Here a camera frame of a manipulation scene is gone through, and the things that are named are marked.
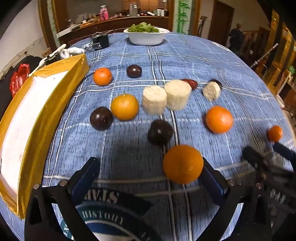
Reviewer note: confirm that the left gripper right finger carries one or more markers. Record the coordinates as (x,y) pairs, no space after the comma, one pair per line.
(214,183)

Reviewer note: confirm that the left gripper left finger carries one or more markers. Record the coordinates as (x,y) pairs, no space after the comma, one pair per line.
(81,181)

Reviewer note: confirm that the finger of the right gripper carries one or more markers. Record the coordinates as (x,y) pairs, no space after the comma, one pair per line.
(285,152)
(255,159)

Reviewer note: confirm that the small orange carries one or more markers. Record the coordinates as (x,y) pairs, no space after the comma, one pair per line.
(275,133)
(102,76)

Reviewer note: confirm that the large orange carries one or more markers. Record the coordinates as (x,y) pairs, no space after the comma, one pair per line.
(183,164)

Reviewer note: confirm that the white corn piece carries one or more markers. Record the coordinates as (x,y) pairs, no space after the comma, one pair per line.
(178,93)
(154,100)
(211,91)

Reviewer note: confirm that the yellow cardboard tray box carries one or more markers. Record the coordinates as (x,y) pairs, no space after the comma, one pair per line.
(28,126)

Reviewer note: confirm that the yellow-orange citrus fruit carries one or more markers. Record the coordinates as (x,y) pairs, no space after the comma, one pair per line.
(125,107)

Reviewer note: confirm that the red jujube date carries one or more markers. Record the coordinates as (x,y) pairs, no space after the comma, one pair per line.
(191,82)

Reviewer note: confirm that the blue plaid tablecloth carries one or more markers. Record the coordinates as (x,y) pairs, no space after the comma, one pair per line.
(131,198)

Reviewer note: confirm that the black sofa chair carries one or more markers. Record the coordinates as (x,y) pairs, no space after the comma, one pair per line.
(5,93)

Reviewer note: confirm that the red plastic bag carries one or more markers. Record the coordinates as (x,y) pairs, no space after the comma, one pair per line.
(18,78)

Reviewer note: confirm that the white glove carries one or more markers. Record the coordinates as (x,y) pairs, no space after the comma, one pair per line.
(67,53)

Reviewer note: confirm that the black box device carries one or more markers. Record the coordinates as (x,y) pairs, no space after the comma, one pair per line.
(100,41)

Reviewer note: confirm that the wooden chair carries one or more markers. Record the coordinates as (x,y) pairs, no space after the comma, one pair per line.
(201,22)

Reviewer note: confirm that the wooden sideboard counter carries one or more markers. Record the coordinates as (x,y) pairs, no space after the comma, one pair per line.
(117,25)

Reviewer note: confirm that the white bowl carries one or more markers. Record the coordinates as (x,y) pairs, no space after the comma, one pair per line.
(147,39)

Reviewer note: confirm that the green lettuce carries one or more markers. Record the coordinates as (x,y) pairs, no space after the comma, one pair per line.
(143,28)

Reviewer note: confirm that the pink bottle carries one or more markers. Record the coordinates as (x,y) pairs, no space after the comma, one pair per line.
(104,13)

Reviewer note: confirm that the silver kettle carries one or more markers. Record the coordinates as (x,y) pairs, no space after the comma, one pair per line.
(133,9)

